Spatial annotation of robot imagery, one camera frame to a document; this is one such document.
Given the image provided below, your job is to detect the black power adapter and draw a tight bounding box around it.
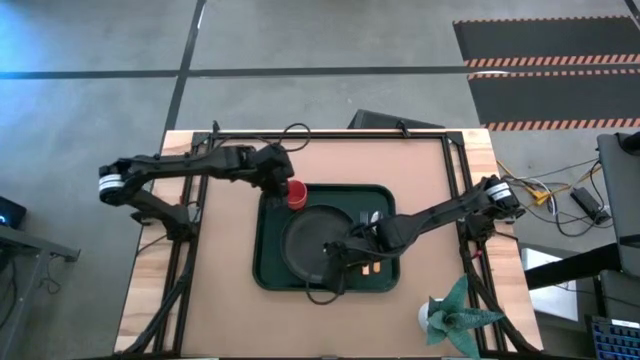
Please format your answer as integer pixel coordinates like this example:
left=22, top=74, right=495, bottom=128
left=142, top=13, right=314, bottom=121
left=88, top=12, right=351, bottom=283
left=569, top=186, right=613, bottom=227

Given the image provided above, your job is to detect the orange-handled metal fork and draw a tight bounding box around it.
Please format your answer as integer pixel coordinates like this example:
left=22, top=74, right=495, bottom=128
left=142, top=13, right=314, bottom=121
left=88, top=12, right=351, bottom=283
left=359, top=210, right=371, bottom=277

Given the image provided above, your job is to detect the black round plate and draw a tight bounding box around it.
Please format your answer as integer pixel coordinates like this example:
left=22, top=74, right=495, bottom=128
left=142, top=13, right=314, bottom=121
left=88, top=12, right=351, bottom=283
left=279, top=204, right=357, bottom=286

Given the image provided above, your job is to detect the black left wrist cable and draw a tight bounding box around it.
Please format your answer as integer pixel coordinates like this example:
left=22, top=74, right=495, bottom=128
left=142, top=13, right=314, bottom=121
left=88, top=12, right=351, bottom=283
left=276, top=122, right=313, bottom=154

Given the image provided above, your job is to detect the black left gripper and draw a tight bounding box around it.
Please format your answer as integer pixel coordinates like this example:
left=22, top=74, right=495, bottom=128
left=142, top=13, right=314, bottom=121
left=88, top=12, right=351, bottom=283
left=252, top=143, right=297, bottom=212

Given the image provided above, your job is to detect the backlit keyboard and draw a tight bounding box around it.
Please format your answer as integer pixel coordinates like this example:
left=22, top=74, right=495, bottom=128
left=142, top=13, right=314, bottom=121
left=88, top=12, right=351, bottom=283
left=584, top=314, right=640, bottom=360

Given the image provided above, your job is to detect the black floor mat striped edge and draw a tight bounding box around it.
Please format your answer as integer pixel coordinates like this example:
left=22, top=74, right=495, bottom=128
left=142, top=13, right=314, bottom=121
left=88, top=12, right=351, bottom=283
left=451, top=15, right=640, bottom=69
left=466, top=68, right=640, bottom=132

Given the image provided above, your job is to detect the dark green tray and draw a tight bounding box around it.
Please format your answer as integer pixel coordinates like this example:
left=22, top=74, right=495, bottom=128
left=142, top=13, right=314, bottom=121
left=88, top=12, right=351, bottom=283
left=251, top=183, right=402, bottom=294

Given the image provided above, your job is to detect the yellow floor cable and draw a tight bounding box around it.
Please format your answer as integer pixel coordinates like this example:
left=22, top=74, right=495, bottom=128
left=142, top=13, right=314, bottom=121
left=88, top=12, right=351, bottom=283
left=496, top=159, right=602, bottom=207

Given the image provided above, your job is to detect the orange plastic cup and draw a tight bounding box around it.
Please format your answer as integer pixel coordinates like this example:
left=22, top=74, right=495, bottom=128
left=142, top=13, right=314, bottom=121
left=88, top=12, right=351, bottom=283
left=286, top=179, right=309, bottom=212

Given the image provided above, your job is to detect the green succulent plant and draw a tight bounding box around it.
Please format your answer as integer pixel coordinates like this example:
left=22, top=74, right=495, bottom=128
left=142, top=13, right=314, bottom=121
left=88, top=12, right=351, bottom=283
left=424, top=274, right=507, bottom=360

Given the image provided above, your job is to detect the tan table cover sheet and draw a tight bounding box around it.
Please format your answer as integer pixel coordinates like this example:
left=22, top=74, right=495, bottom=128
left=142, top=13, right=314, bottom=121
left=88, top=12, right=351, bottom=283
left=181, top=136, right=482, bottom=358

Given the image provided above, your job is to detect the black equipment case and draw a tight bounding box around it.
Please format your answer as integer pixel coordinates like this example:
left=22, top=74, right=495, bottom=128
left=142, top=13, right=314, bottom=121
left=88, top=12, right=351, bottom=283
left=346, top=108, right=447, bottom=132

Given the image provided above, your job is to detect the black device blue light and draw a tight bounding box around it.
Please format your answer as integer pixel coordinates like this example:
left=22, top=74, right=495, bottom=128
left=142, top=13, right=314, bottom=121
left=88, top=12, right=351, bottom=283
left=0, top=195, right=29, bottom=232

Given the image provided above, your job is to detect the black desk leg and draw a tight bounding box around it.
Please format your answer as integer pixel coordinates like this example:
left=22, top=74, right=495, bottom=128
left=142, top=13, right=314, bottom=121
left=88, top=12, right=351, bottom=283
left=523, top=241, right=624, bottom=292

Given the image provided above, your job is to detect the white plant pot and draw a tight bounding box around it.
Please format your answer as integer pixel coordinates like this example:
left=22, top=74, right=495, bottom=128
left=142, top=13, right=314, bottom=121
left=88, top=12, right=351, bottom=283
left=417, top=296, right=445, bottom=335

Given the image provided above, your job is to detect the grey computer case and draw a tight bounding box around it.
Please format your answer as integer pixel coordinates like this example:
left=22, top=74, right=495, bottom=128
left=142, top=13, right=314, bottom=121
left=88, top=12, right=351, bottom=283
left=596, top=130, right=640, bottom=279

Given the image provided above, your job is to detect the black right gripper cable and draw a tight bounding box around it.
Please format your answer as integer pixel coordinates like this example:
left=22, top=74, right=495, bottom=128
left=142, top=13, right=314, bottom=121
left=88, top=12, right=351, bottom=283
left=305, top=277, right=348, bottom=307

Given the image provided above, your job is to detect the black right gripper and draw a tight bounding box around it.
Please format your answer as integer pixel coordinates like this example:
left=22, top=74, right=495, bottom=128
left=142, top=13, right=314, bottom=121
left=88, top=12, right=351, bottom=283
left=324, top=230, right=384, bottom=294

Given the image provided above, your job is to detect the black aluminium table frame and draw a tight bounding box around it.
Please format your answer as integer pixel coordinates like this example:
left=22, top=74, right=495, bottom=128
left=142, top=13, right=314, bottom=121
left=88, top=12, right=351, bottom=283
left=118, top=121, right=542, bottom=359

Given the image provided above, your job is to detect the black floor cable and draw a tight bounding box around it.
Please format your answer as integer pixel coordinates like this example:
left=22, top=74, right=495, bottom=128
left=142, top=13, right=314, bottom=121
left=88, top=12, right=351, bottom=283
left=514, top=158, right=617, bottom=239

